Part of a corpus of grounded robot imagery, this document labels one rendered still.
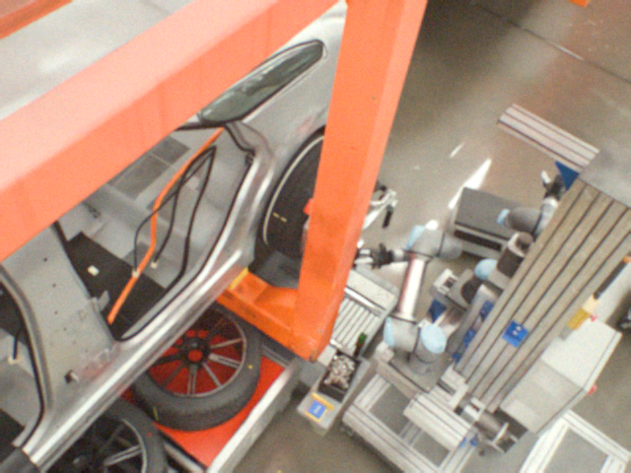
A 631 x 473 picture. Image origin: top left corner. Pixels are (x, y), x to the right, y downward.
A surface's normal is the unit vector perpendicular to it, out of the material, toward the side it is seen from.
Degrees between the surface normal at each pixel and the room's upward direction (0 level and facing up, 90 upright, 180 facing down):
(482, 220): 0
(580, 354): 0
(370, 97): 90
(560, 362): 0
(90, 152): 90
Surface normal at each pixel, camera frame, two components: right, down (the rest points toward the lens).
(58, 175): 0.83, 0.50
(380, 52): -0.55, 0.62
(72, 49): 0.26, -0.66
